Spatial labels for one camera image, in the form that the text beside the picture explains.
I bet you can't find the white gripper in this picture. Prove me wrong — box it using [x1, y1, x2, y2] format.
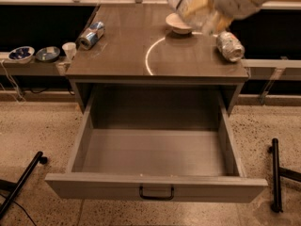
[183, 0, 261, 35]

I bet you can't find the clear plastic water bottle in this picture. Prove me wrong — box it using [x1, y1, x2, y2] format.
[167, 0, 219, 35]

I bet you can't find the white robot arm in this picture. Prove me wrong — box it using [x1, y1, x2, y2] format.
[182, 0, 270, 34]

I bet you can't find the open grey top drawer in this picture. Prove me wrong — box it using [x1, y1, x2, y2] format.
[45, 87, 267, 203]

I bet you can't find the white bowl on cabinet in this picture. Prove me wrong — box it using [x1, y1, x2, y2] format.
[166, 13, 193, 35]

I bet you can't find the crushed silver can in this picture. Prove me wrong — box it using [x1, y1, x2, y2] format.
[216, 31, 245, 62]

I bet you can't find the grey cabinet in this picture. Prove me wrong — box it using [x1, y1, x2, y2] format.
[67, 4, 248, 109]

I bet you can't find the blue red soda can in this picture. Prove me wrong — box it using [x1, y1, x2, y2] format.
[78, 22, 105, 50]

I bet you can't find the small white paper cup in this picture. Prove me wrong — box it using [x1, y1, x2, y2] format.
[62, 42, 77, 60]

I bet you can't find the grey blue bowl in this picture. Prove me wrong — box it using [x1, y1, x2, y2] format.
[35, 46, 60, 62]

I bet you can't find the black right stand leg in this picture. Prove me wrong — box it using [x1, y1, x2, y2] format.
[268, 138, 301, 213]

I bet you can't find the black stand leg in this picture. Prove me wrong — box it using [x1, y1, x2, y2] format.
[268, 138, 301, 213]
[0, 152, 48, 218]

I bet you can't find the low side shelf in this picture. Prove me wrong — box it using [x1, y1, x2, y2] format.
[0, 53, 71, 76]

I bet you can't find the blue patterned bowl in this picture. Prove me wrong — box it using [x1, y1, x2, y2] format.
[8, 46, 35, 64]

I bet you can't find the black left stand leg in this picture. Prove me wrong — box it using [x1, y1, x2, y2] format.
[0, 152, 48, 218]

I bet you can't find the white cable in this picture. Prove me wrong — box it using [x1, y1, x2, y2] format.
[0, 59, 26, 103]

